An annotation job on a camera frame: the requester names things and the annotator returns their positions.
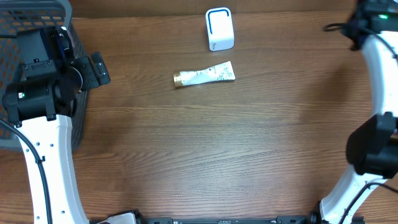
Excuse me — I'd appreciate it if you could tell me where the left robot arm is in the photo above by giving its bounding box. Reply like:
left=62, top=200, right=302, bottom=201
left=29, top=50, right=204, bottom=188
left=2, top=26, right=111, bottom=223

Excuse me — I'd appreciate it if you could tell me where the left black cable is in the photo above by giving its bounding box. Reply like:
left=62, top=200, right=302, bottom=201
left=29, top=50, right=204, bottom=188
left=0, top=119, right=53, bottom=224

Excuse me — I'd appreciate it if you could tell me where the white barcode scanner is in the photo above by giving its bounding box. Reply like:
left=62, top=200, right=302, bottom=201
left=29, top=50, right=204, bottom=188
left=205, top=7, right=234, bottom=52

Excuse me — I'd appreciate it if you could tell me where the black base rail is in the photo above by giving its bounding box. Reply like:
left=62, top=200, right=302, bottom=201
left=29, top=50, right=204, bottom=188
left=89, top=210, right=327, bottom=224

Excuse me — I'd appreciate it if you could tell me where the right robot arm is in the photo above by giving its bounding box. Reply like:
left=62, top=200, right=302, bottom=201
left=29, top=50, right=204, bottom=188
left=307, top=0, right=397, bottom=224

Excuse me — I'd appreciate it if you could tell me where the white Pantene tube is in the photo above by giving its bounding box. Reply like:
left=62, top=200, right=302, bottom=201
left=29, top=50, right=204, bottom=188
left=173, top=61, right=236, bottom=88

